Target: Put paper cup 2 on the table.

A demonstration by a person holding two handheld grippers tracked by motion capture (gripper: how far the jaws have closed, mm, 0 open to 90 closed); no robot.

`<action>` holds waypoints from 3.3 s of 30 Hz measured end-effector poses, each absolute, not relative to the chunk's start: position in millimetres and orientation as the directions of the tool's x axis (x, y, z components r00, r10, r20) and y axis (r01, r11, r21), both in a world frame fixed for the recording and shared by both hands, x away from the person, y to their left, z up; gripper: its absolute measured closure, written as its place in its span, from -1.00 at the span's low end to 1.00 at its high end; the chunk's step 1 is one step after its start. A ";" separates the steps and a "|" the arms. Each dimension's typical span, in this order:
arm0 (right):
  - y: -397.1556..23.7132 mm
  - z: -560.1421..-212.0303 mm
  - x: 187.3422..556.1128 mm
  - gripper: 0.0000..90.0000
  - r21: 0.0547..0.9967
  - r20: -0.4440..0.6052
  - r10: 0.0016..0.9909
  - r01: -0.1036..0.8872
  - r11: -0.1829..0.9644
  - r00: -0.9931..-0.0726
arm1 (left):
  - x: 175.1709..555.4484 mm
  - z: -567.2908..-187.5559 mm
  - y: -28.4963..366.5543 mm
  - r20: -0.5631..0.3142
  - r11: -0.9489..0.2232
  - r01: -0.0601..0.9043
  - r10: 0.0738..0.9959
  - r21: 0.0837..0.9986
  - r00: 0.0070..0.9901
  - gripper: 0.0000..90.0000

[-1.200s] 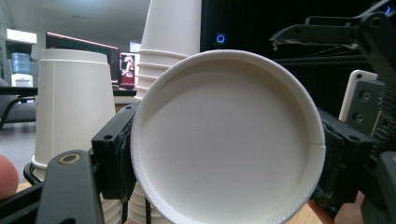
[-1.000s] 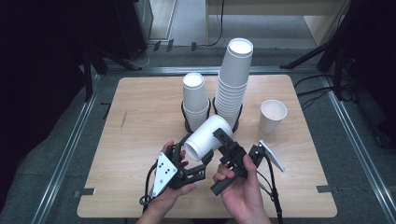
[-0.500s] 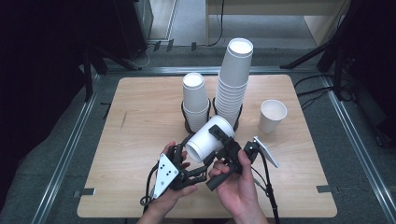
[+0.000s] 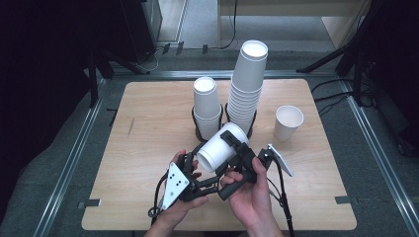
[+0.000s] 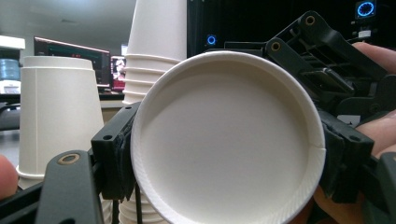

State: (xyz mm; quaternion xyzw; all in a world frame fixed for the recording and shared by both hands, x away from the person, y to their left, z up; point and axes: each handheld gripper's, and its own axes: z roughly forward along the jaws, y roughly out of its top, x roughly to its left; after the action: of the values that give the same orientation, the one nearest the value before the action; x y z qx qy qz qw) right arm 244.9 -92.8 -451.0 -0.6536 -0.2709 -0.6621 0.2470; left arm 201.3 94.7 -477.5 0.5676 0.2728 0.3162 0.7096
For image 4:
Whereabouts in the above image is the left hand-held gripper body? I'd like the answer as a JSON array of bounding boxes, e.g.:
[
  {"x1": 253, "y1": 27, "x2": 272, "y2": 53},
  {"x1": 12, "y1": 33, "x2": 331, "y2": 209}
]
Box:
[{"x1": 160, "y1": 162, "x2": 212, "y2": 211}]

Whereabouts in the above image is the black metal stand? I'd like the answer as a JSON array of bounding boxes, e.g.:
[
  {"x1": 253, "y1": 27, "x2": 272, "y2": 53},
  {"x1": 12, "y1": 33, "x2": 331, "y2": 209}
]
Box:
[{"x1": 86, "y1": 48, "x2": 151, "y2": 109}]

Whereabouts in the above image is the white floor cable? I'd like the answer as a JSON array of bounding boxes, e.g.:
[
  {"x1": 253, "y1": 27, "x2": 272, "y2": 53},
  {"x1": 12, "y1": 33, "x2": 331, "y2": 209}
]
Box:
[{"x1": 143, "y1": 45, "x2": 166, "y2": 72}]

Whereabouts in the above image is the black floor cable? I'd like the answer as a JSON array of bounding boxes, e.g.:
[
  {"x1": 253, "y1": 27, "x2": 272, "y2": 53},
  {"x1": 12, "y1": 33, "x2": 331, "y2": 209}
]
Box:
[
  {"x1": 314, "y1": 91, "x2": 352, "y2": 103},
  {"x1": 310, "y1": 78, "x2": 354, "y2": 95},
  {"x1": 317, "y1": 97, "x2": 348, "y2": 117}
]

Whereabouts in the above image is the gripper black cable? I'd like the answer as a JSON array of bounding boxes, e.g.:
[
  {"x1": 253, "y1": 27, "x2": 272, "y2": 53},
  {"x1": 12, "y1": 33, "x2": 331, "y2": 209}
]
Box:
[
  {"x1": 147, "y1": 172, "x2": 173, "y2": 228},
  {"x1": 266, "y1": 160, "x2": 296, "y2": 237}
]

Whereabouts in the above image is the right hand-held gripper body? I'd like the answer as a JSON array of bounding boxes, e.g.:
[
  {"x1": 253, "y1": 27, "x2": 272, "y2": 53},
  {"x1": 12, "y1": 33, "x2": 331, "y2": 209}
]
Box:
[{"x1": 216, "y1": 142, "x2": 294, "y2": 201}]

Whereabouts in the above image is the person's left hand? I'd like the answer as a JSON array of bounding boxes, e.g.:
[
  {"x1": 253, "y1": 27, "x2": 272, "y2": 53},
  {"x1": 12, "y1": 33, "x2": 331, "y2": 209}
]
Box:
[{"x1": 157, "y1": 149, "x2": 210, "y2": 229}]

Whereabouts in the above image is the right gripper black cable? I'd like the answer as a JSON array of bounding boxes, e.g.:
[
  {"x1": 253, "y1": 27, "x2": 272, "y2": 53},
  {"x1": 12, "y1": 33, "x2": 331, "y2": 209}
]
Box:
[{"x1": 266, "y1": 160, "x2": 296, "y2": 237}]

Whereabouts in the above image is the black cabinet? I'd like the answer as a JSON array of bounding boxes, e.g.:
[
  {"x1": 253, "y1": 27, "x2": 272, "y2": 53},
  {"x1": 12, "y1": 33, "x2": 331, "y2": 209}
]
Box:
[{"x1": 120, "y1": 0, "x2": 163, "y2": 63}]

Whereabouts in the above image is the white paper cup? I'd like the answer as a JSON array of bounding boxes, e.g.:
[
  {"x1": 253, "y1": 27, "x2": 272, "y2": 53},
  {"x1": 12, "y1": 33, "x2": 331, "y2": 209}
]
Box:
[
  {"x1": 273, "y1": 105, "x2": 305, "y2": 143},
  {"x1": 196, "y1": 121, "x2": 250, "y2": 174}
]

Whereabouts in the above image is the short stack of white cups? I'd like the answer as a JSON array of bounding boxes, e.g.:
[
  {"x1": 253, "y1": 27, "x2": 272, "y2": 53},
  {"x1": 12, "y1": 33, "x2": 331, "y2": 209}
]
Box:
[{"x1": 192, "y1": 76, "x2": 222, "y2": 141}]

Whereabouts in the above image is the black tripod stand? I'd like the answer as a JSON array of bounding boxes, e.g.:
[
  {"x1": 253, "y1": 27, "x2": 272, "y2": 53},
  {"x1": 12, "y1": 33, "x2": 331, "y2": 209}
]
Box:
[{"x1": 295, "y1": 0, "x2": 377, "y2": 107}]

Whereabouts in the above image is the black double cup holder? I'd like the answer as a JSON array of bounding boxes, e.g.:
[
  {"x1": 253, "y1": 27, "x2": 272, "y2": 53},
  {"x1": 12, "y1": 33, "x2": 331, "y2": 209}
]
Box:
[{"x1": 191, "y1": 102, "x2": 258, "y2": 145}]

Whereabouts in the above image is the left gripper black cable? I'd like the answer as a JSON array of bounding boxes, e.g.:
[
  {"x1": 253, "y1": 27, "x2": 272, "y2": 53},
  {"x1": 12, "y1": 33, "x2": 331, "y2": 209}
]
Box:
[{"x1": 147, "y1": 172, "x2": 173, "y2": 228}]

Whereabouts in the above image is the tall stack of white cups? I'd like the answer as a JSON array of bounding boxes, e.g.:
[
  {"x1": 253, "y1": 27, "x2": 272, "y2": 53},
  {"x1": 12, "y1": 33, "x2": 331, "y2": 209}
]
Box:
[{"x1": 226, "y1": 39, "x2": 269, "y2": 136}]

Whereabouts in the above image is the person's right hand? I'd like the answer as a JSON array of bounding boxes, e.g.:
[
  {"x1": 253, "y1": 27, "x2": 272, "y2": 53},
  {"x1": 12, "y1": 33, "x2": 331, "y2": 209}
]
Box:
[{"x1": 220, "y1": 157, "x2": 281, "y2": 232}]

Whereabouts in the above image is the gray tape piece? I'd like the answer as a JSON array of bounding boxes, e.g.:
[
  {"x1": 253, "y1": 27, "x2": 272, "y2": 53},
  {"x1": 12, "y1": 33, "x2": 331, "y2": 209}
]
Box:
[
  {"x1": 77, "y1": 198, "x2": 103, "y2": 210},
  {"x1": 334, "y1": 195, "x2": 361, "y2": 205}
]

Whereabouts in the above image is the thin black hanging cable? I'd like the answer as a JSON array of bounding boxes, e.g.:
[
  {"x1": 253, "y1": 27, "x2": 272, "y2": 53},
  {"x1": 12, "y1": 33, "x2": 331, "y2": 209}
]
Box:
[{"x1": 216, "y1": 0, "x2": 239, "y2": 50}]

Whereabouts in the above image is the aluminium floor rail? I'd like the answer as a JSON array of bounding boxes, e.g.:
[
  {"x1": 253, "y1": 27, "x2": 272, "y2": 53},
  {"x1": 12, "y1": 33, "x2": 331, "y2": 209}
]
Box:
[
  {"x1": 33, "y1": 77, "x2": 110, "y2": 237},
  {"x1": 339, "y1": 78, "x2": 419, "y2": 237}
]

